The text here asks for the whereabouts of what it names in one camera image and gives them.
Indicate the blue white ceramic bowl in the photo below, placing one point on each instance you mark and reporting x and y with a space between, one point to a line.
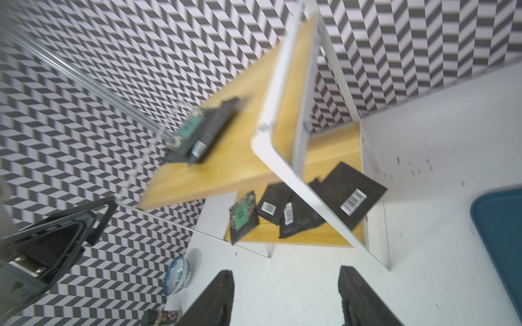
178 276

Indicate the green floral tea bag top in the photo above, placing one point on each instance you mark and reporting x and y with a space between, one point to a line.
189 127

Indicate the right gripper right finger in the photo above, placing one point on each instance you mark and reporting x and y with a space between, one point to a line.
360 304

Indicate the green floral tea bag lower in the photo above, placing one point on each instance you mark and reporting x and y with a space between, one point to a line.
243 217

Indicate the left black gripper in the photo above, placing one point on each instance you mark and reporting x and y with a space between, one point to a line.
34 259

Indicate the teal tray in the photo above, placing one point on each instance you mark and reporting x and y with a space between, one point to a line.
497 217

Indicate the dark spice jar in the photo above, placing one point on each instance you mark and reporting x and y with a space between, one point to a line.
160 318

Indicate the green floral tea bag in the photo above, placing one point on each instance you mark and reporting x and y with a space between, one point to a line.
189 127
243 217

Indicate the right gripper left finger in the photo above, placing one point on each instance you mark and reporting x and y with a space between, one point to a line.
214 305

